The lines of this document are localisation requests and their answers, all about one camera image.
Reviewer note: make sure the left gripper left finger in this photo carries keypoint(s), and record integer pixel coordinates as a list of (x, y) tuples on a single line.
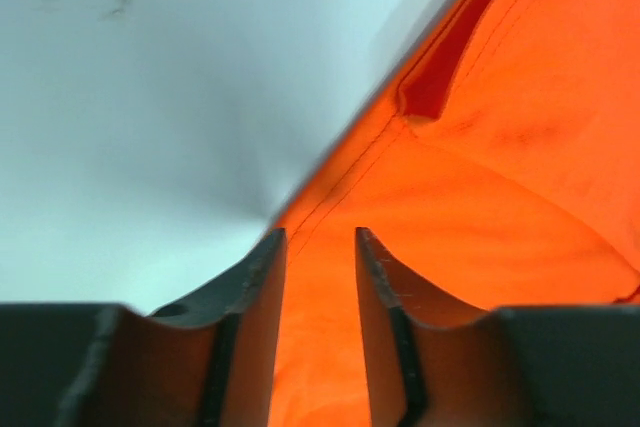
[(205, 359)]

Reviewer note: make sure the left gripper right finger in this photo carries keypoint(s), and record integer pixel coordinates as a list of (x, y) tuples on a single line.
[(434, 360)]

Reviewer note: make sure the orange t shirt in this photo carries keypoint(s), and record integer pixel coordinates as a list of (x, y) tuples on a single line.
[(501, 163)]

